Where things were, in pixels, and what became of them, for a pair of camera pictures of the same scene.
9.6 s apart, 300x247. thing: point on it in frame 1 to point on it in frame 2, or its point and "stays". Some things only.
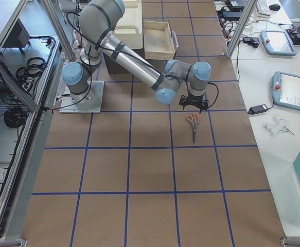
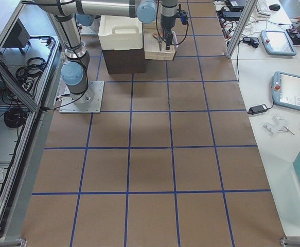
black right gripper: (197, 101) to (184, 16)
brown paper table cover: (144, 173) stays
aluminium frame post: (249, 7) stays
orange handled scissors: (195, 120) to (158, 37)
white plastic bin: (128, 30) stays
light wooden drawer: (160, 41) stays
